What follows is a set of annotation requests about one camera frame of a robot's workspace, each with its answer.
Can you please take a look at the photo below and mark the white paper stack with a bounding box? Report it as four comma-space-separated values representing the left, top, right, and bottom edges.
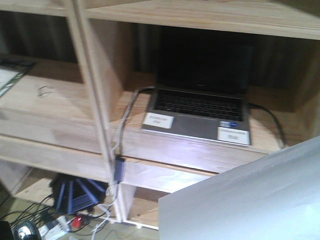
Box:
158, 137, 320, 240

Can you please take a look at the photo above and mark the white label left on laptop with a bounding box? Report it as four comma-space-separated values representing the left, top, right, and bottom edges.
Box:
143, 112, 174, 129

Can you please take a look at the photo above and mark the white label on laptop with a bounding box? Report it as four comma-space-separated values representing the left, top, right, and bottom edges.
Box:
217, 127, 250, 145
143, 112, 174, 129

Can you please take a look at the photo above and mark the silver laptop with black keyboard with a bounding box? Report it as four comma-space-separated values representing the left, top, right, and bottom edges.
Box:
142, 26, 255, 146

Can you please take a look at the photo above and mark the white label right on laptop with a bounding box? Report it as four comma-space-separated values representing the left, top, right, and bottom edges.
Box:
217, 127, 250, 145

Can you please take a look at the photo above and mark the light wooden shelf unit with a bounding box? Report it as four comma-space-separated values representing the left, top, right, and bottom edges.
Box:
0, 0, 320, 228

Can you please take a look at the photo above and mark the blue black router under shelf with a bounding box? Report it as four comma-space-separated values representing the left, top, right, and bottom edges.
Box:
49, 173, 109, 215

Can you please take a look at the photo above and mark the green bordered mat on shelf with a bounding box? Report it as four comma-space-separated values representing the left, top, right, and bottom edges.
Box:
0, 56, 36, 97

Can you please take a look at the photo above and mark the black cable left of laptop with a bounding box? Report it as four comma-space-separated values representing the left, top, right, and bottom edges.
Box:
115, 86, 157, 161

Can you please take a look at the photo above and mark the black cable of laptop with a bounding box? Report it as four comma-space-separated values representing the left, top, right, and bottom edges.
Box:
247, 102, 286, 150
115, 86, 157, 161

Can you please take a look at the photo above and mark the black cable right of laptop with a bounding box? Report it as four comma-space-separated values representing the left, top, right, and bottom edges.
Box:
247, 102, 286, 150

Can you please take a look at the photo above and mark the white cable left of laptop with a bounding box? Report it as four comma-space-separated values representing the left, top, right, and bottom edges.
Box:
89, 86, 155, 240

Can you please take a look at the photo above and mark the white power strip red switch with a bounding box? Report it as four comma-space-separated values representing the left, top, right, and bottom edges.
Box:
39, 215, 84, 240

